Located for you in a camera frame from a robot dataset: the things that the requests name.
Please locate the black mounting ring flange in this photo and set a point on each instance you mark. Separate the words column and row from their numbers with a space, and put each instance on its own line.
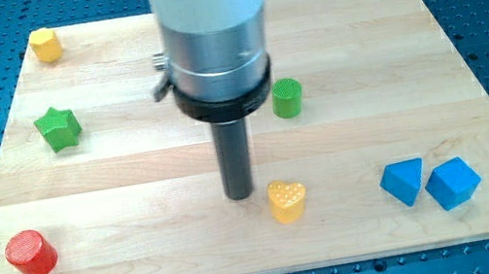
column 229, row 110

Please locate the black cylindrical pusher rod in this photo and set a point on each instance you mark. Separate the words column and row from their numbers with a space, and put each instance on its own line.
column 230, row 141

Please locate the yellow heart block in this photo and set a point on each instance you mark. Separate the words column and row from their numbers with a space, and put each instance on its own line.
column 286, row 200

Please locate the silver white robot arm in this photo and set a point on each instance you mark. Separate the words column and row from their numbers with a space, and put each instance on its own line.
column 216, row 65

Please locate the green cylinder block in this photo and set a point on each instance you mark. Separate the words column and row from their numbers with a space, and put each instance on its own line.
column 286, row 98

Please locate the wooden board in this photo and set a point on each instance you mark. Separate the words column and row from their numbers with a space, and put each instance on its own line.
column 142, row 193

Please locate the green star block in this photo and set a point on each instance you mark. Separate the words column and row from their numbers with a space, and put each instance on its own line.
column 59, row 128

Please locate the blue triangular prism block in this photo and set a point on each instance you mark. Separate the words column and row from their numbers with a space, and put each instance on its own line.
column 403, row 180

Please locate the yellow hexagon block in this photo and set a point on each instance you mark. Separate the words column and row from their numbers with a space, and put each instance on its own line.
column 45, row 45

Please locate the blue cube block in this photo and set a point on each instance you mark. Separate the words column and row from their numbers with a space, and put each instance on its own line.
column 452, row 183

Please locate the red cylinder block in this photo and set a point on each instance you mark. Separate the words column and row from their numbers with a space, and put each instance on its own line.
column 31, row 253

